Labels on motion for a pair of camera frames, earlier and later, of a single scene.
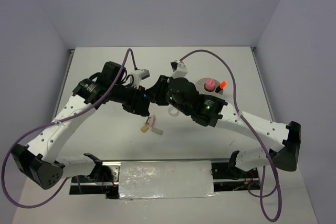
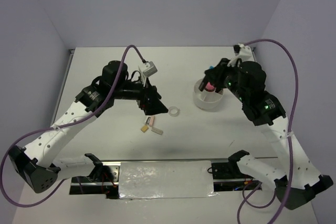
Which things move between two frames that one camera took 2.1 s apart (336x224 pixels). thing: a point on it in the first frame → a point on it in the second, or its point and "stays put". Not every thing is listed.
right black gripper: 155,93 → 214,74
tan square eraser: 144,128 stays put
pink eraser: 151,119 stays put
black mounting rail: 105,180 stays put
